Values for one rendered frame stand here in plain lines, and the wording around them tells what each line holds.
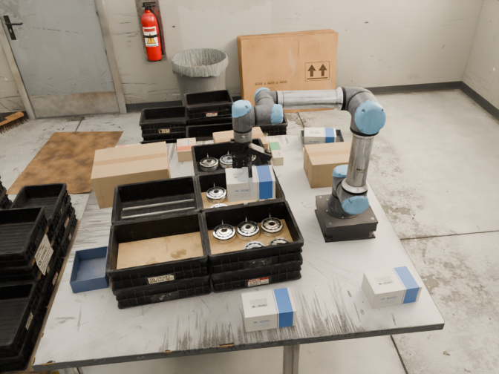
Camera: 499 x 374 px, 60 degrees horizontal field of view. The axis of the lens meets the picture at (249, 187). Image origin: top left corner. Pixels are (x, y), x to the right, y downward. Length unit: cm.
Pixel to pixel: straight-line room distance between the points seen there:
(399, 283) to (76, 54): 406
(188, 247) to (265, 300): 43
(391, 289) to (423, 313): 17
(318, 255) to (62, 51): 375
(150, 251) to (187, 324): 37
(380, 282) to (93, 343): 117
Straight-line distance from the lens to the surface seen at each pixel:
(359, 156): 184
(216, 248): 193
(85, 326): 196
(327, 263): 206
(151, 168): 239
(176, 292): 189
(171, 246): 198
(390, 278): 192
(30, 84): 532
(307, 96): 181
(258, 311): 175
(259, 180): 179
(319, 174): 245
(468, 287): 314
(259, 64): 478
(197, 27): 482
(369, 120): 173
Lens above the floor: 216
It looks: 36 degrees down
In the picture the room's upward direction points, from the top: 2 degrees counter-clockwise
